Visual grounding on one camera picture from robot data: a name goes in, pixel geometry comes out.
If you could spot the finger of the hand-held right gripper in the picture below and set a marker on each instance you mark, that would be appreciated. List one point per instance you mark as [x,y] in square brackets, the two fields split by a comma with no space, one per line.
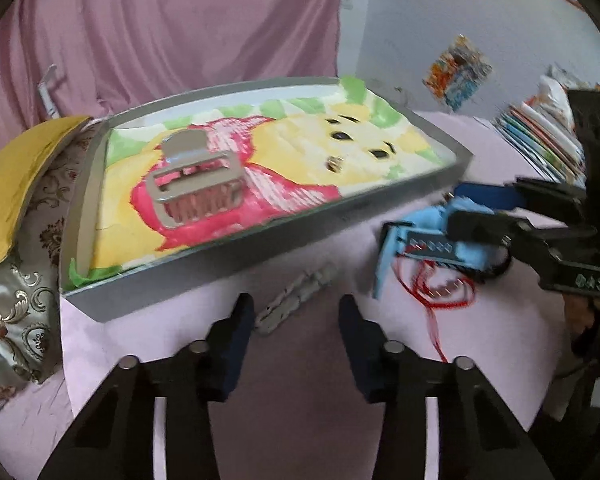
[480,225]
[485,196]

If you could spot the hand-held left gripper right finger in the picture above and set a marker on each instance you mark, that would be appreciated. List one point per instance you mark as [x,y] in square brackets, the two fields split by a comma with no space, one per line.
[355,355]

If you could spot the stack of books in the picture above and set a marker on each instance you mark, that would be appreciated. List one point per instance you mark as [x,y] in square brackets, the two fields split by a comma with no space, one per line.
[540,135]

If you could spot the silver hair claw clip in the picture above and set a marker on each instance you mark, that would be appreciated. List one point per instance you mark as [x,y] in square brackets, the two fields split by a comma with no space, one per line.
[180,147]

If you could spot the colourful picture book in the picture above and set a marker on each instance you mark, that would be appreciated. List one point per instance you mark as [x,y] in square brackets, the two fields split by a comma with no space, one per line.
[457,72]

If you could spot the grey tray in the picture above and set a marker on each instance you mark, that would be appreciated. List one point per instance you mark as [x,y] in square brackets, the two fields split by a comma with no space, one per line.
[205,271]

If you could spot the pink curtain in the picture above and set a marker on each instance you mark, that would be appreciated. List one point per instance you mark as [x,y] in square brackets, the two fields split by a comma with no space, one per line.
[180,25]

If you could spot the yellow pillow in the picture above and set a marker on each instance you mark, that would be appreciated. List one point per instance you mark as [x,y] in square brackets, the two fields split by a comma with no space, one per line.
[15,180]

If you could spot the pink bed sheet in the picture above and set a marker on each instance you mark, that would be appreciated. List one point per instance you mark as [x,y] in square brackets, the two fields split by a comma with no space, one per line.
[290,435]

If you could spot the white metal bracket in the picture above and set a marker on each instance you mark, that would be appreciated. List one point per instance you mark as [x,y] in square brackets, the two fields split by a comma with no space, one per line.
[50,92]

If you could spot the floral satin pillow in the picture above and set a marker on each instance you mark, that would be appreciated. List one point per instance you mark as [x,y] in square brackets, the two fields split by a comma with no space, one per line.
[25,305]

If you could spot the light blue hair claw clip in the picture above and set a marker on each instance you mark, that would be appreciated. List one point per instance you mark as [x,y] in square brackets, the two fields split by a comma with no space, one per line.
[472,256]

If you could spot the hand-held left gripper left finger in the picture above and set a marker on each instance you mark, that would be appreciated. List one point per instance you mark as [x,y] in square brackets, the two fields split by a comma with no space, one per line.
[237,340]

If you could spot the cartoon printed cloth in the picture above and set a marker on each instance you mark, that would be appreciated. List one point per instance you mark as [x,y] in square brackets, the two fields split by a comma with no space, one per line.
[290,140]

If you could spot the person's right hand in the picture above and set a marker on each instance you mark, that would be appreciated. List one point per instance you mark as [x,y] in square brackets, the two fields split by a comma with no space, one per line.
[580,317]

